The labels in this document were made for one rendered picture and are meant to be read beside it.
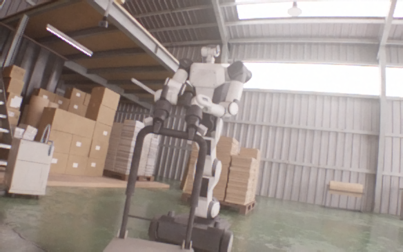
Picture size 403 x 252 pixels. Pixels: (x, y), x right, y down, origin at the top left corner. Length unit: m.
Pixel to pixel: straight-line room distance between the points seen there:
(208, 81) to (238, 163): 2.45
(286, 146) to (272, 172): 0.98
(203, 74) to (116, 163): 3.85
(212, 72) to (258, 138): 6.92
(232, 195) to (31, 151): 2.83
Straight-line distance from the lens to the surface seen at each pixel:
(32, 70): 6.53
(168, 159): 9.45
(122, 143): 5.15
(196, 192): 1.19
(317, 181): 8.18
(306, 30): 9.18
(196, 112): 1.25
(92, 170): 4.88
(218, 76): 1.59
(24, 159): 2.52
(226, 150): 3.95
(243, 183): 3.86
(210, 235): 1.70
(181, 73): 1.70
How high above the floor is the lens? 0.60
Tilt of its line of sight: 11 degrees up
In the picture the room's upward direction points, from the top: 10 degrees clockwise
